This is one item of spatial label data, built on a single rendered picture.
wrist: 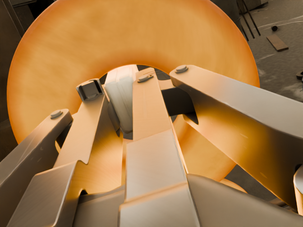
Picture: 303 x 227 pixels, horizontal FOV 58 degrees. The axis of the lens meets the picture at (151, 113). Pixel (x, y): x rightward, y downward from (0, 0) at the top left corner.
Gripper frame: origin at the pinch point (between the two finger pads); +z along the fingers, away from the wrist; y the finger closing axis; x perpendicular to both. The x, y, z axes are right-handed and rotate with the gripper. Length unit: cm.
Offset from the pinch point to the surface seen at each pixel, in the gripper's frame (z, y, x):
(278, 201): 9.3, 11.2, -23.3
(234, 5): 244, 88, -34
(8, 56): 29.5, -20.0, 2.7
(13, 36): 30.9, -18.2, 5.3
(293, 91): 179, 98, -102
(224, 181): 7.5, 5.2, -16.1
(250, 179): 96, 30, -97
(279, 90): 189, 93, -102
